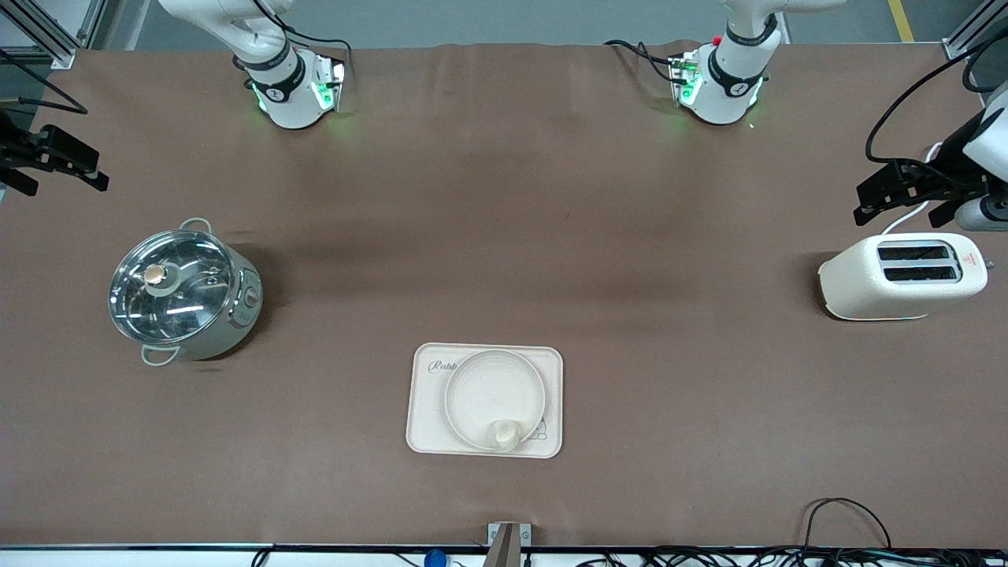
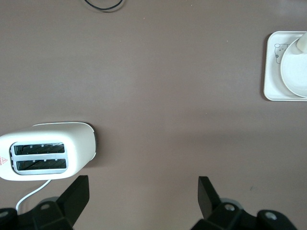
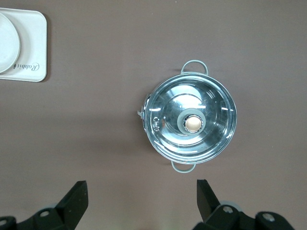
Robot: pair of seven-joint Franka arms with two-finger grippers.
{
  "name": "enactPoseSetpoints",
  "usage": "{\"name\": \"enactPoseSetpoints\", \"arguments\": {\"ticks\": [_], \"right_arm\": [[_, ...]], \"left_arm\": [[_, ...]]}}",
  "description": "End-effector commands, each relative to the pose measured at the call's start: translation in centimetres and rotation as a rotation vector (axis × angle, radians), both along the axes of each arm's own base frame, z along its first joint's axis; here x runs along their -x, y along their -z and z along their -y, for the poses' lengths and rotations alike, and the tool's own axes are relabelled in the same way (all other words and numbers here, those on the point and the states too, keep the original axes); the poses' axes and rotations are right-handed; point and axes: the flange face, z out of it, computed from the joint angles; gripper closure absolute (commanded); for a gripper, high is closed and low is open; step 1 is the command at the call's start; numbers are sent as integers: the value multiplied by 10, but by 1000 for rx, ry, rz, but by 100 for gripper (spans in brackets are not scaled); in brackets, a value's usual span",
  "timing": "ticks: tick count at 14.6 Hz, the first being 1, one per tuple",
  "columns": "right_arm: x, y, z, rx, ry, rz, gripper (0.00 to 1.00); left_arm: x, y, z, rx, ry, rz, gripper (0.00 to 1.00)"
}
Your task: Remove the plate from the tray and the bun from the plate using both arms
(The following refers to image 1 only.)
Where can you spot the metal connector bracket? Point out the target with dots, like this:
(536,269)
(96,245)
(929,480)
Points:
(331,83)
(683,79)

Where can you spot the cream two-slot toaster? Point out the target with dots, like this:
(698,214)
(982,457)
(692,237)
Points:
(866,283)

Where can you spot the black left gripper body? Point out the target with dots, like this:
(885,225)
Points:
(950,162)

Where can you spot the white steamed bun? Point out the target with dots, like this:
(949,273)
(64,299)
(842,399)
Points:
(505,435)

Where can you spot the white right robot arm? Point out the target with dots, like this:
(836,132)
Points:
(291,102)

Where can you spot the cream round plate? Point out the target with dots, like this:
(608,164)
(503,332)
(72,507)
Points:
(492,394)

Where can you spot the brown table mat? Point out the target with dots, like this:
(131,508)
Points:
(504,197)

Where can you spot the small blue round object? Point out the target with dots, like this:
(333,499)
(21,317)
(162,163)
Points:
(435,559)

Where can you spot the glass pot lid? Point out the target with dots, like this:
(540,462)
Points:
(189,299)

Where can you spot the aluminium frame post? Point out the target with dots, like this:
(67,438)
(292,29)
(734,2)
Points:
(59,57)
(955,49)

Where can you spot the cream rabbit print tray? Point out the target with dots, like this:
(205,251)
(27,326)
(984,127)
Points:
(429,409)

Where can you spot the silver cooking pot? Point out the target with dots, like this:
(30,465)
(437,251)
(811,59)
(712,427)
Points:
(236,323)

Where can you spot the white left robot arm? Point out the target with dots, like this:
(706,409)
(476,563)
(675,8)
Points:
(728,87)

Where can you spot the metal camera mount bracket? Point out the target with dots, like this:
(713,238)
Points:
(508,547)

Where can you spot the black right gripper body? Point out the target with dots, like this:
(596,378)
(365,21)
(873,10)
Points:
(9,147)

